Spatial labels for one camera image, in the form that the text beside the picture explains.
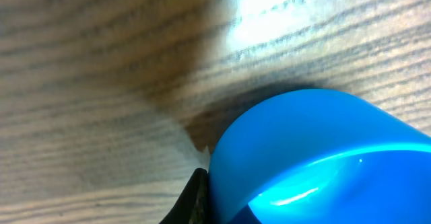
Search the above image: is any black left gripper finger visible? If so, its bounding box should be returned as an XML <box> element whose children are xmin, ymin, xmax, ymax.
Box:
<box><xmin>160</xmin><ymin>168</ymin><xmax>209</xmax><ymax>224</ymax></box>

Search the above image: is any blue plastic scoop cup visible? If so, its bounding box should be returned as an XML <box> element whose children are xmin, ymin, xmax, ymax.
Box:
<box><xmin>209</xmin><ymin>89</ymin><xmax>430</xmax><ymax>223</ymax></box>

